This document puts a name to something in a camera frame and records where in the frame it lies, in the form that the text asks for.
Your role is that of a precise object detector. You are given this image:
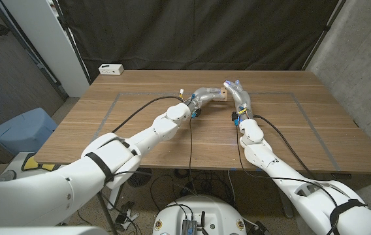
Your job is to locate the grey electronics box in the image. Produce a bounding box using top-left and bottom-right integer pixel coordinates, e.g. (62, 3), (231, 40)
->
(181, 219), (199, 235)

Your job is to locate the black backdrop curtain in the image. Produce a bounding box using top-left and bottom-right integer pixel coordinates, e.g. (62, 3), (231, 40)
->
(56, 0), (340, 81)

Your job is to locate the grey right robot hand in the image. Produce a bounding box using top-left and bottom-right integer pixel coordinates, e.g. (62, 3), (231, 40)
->
(223, 79), (255, 121)

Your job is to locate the blue plastic bin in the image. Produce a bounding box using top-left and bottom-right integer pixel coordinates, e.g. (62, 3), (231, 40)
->
(0, 107), (58, 157)

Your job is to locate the black floor cable bundle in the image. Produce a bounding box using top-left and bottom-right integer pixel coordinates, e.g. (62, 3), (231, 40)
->
(149, 168), (237, 213)

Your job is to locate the white power strip box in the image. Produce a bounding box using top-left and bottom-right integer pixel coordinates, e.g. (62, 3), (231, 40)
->
(98, 63), (125, 76)

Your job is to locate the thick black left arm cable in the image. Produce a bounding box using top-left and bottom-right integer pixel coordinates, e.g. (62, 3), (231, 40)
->
(111, 95), (185, 134)

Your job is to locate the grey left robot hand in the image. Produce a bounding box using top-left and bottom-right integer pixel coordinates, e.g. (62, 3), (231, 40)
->
(184, 87), (223, 114)

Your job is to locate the black and white floor gadget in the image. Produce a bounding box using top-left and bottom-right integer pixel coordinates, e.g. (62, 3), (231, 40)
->
(114, 200), (140, 232)

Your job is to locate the round black floor fan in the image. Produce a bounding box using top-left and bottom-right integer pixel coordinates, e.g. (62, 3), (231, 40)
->
(127, 168), (153, 188)

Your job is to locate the dark grey door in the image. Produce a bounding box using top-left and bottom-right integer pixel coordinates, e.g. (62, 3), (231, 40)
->
(0, 0), (69, 138)

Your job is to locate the white robot torso edge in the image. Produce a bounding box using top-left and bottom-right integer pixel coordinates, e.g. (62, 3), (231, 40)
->
(0, 226), (110, 235)

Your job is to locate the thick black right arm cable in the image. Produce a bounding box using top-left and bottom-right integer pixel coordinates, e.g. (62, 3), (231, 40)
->
(253, 114), (317, 180)

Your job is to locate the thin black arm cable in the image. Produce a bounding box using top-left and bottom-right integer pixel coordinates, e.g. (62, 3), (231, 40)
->
(187, 117), (199, 196)
(236, 125), (340, 235)

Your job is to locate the white table leg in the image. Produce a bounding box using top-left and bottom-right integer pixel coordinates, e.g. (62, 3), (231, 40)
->
(106, 182), (124, 210)

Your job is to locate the grey tape outline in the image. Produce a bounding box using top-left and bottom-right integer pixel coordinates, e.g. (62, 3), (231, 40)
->
(92, 91), (340, 172)

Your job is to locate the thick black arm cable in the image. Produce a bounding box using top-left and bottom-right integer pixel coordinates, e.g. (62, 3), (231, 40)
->
(253, 114), (317, 180)
(111, 95), (185, 134)

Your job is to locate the grey table leg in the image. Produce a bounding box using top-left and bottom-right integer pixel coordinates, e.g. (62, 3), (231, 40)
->
(278, 191), (295, 219)

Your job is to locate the white column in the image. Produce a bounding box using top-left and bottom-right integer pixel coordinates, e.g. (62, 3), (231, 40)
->
(1, 0), (90, 98)

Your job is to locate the black backdrop stand pole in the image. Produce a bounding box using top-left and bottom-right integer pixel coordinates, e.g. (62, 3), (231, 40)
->
(301, 0), (348, 71)
(50, 0), (92, 86)

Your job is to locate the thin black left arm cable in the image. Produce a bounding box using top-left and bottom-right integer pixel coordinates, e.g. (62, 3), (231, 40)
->
(187, 117), (199, 196)

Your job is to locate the black floor device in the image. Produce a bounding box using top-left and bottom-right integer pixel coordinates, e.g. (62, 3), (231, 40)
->
(253, 221), (270, 235)

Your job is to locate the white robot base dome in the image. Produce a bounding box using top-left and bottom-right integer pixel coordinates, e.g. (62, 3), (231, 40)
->
(152, 195), (248, 235)

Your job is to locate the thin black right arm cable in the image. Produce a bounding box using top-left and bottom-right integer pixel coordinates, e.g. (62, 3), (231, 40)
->
(236, 125), (340, 235)

